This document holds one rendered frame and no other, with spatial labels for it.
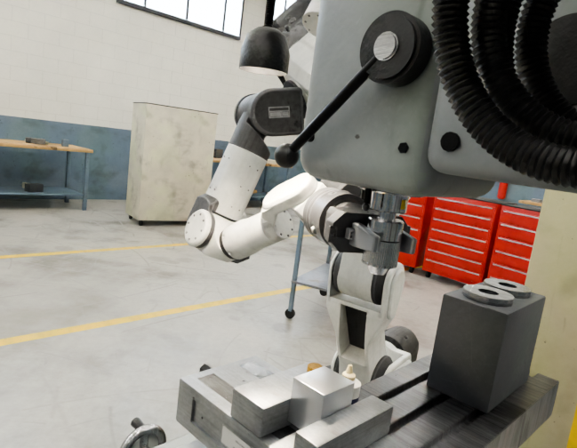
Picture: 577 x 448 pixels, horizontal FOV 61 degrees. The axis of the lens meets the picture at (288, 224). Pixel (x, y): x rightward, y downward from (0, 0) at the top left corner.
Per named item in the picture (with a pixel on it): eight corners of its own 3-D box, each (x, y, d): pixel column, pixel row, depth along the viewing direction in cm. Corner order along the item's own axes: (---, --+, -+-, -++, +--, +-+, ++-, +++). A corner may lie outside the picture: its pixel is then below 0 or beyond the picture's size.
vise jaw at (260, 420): (228, 415, 63) (232, 387, 62) (307, 385, 74) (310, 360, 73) (260, 439, 59) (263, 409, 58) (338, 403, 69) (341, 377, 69)
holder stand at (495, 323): (424, 385, 94) (443, 286, 90) (471, 358, 110) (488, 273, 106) (486, 414, 86) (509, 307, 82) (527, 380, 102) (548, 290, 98)
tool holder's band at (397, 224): (411, 229, 63) (412, 222, 63) (387, 230, 60) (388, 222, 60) (383, 222, 67) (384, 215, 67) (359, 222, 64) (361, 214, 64)
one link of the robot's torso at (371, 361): (348, 365, 165) (348, 238, 146) (403, 388, 154) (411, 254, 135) (324, 393, 154) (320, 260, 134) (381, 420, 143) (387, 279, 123)
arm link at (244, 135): (221, 143, 109) (246, 87, 109) (256, 160, 112) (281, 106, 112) (234, 143, 98) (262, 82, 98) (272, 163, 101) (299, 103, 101)
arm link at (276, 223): (304, 188, 79) (246, 215, 87) (335, 227, 82) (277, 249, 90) (314, 165, 83) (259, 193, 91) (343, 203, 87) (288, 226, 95)
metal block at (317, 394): (286, 420, 62) (292, 377, 61) (317, 406, 66) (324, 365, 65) (317, 441, 58) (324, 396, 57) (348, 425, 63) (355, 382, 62)
